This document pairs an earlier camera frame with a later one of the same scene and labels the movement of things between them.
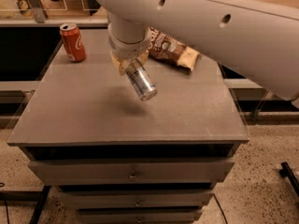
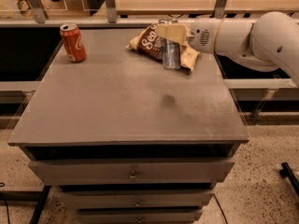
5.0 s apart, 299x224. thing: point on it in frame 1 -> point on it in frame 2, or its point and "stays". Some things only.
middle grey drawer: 135,200 stays
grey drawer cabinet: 119,160 stays
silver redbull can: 141,80 -> 171,54
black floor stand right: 286,172 stays
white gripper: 128,49 -> 203,35
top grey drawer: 133,171 stays
